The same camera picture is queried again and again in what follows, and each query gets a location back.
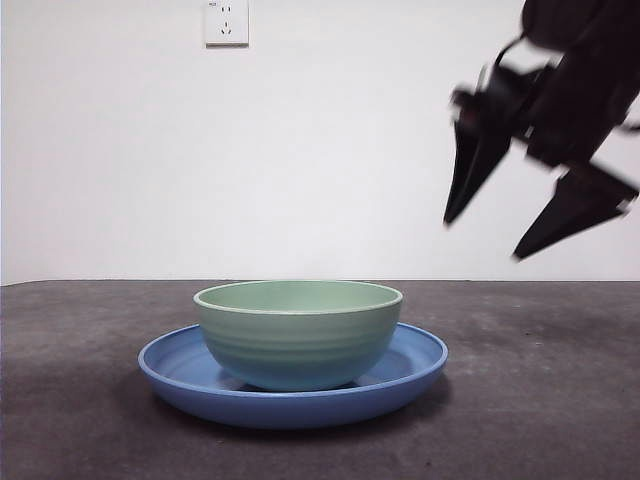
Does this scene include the green ribbed bowl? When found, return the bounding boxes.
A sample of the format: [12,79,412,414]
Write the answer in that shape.
[192,279,405,393]

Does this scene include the blue round plate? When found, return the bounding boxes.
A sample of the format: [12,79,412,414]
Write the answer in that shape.
[137,321,450,431]

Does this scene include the white wall socket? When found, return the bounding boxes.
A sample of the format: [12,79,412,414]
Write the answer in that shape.
[204,0,251,50]

